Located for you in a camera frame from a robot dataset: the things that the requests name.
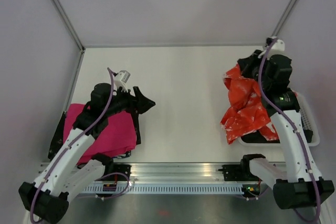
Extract folded black patterned trousers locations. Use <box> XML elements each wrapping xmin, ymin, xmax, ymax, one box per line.
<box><xmin>48</xmin><ymin>104</ymin><xmax>141</xmax><ymax>160</ymax></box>

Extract left aluminium frame post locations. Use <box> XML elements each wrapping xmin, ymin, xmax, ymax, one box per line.
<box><xmin>35</xmin><ymin>0</ymin><xmax>85</xmax><ymax>51</ymax></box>

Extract folded magenta trousers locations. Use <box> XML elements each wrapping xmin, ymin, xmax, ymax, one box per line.
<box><xmin>77</xmin><ymin>112</ymin><xmax>137</xmax><ymax>165</ymax></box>

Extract right aluminium frame post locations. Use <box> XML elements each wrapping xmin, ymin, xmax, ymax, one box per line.
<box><xmin>272</xmin><ymin>0</ymin><xmax>299</xmax><ymax>36</ymax></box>

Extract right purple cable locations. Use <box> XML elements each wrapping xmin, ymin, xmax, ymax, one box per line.
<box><xmin>257</xmin><ymin>39</ymin><xmax>322</xmax><ymax>222</ymax></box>

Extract white slotted cable duct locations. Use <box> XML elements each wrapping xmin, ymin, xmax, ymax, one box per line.
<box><xmin>82</xmin><ymin>183</ymin><xmax>243</xmax><ymax>195</ymax></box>

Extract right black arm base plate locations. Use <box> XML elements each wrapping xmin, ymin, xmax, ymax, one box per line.
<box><xmin>221</xmin><ymin>164</ymin><xmax>254</xmax><ymax>182</ymax></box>

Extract purple cable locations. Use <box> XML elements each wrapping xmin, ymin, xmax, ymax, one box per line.
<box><xmin>257</xmin><ymin>39</ymin><xmax>322</xmax><ymax>222</ymax></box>
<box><xmin>29</xmin><ymin>67</ymin><xmax>118</xmax><ymax>223</ymax></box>

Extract black clothes in basket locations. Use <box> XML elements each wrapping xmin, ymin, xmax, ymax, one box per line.
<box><xmin>241</xmin><ymin>129</ymin><xmax>313</xmax><ymax>144</ymax></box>

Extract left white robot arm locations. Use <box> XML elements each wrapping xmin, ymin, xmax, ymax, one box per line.
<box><xmin>18</xmin><ymin>83</ymin><xmax>155</xmax><ymax>223</ymax></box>

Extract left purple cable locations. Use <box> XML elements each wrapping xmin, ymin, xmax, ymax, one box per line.
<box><xmin>29</xmin><ymin>67</ymin><xmax>118</xmax><ymax>223</ymax></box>

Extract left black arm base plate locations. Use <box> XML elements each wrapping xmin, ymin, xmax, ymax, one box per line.
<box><xmin>103</xmin><ymin>163</ymin><xmax>131</xmax><ymax>183</ymax></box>

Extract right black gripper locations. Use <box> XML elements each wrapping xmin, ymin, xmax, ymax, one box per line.
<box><xmin>239</xmin><ymin>49</ymin><xmax>272</xmax><ymax>90</ymax></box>

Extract white plastic basket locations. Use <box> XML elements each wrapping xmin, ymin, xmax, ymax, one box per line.
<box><xmin>238</xmin><ymin>93</ymin><xmax>320</xmax><ymax>147</ymax></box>

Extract aluminium mounting rail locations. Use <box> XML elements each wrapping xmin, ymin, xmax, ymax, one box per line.
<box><xmin>39</xmin><ymin>162</ymin><xmax>289</xmax><ymax>183</ymax></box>

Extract orange white-speckled trousers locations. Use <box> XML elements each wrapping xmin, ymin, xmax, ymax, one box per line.
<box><xmin>220</xmin><ymin>65</ymin><xmax>279</xmax><ymax>144</ymax></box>

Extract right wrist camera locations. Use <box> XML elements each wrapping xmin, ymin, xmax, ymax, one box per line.
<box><xmin>258</xmin><ymin>36</ymin><xmax>285</xmax><ymax>59</ymax></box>

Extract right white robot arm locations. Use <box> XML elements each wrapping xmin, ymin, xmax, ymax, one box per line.
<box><xmin>237</xmin><ymin>50</ymin><xmax>334</xmax><ymax>209</ymax></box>

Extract aluminium frame post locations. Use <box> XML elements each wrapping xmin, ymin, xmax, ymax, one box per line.
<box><xmin>272</xmin><ymin>0</ymin><xmax>299</xmax><ymax>36</ymax></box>
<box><xmin>35</xmin><ymin>0</ymin><xmax>85</xmax><ymax>51</ymax></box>

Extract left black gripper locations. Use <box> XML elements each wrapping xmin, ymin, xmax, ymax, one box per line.
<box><xmin>104</xmin><ymin>86</ymin><xmax>155</xmax><ymax>117</ymax></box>

